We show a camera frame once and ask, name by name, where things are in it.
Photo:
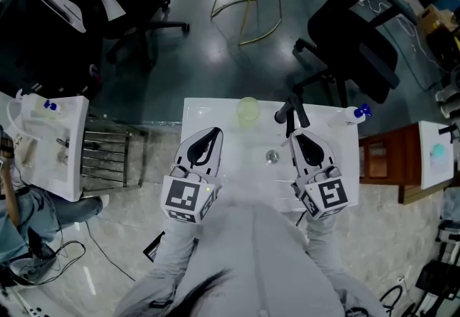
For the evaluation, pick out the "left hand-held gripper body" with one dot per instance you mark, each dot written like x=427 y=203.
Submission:
x=183 y=197

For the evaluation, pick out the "black flat device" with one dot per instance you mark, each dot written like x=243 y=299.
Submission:
x=154 y=247

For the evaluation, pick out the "black office chair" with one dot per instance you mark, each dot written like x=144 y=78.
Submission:
x=140 y=31
x=355 y=39

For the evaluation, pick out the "metal sink drain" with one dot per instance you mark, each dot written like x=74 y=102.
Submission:
x=272 y=157

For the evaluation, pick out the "small white basin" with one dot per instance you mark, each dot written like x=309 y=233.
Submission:
x=429 y=179

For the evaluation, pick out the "metal rack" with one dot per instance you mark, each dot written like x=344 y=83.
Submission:
x=108 y=154

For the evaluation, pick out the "small black faucet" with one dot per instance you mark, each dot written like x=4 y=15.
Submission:
x=449 y=130

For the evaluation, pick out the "translucent yellow cup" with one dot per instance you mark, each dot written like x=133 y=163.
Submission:
x=248 y=110

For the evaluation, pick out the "person's right forearm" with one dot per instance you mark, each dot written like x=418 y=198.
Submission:
x=327 y=254

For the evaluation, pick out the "white bottle with blue pump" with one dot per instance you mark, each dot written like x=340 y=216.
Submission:
x=354 y=115

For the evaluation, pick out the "person's left forearm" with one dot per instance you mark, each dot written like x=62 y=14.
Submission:
x=172 y=265

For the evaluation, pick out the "person's grey torso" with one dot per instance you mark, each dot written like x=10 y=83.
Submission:
x=251 y=254

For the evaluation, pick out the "white sink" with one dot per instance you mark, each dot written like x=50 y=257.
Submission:
x=244 y=175

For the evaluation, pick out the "teal round object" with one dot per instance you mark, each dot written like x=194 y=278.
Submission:
x=440 y=155

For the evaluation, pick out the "white sink table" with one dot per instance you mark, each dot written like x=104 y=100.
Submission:
x=46 y=164

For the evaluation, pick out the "cardboard box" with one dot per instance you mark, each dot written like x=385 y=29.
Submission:
x=435 y=21

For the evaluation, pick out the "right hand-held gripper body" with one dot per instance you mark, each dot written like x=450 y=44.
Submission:
x=328 y=195

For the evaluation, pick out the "brown wooden cabinet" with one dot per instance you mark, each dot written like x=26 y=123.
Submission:
x=388 y=164

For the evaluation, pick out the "black equipment stand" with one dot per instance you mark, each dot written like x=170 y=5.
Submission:
x=435 y=283

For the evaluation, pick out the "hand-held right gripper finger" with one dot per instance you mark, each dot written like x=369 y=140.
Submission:
x=298 y=157
x=325 y=154

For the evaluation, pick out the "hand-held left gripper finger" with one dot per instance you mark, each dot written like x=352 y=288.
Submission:
x=181 y=154
x=216 y=157

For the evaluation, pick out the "black sink faucet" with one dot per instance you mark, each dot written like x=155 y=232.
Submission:
x=289 y=110

